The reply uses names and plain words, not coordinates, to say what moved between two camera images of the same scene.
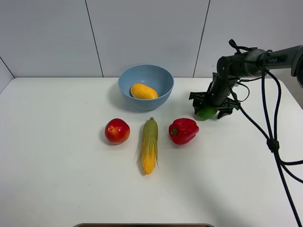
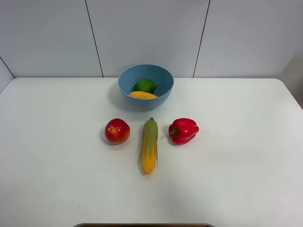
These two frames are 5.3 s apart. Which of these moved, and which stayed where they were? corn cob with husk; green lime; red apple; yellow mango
Moved: green lime
Stayed: corn cob with husk; yellow mango; red apple
